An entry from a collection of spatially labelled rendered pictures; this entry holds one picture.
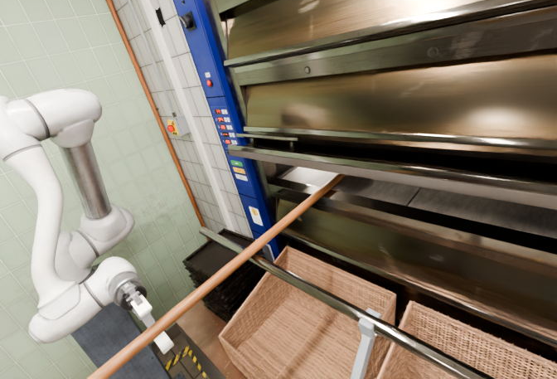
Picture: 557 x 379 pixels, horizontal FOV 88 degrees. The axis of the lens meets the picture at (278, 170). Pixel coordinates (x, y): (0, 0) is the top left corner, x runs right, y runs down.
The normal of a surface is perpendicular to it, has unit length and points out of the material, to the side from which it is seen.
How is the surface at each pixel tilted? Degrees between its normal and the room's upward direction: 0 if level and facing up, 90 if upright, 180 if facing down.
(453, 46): 90
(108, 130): 90
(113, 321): 90
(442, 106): 70
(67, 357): 90
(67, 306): 62
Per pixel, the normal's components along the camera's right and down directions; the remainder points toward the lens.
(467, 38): -0.67, 0.44
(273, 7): -0.71, 0.11
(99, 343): 0.65, 0.16
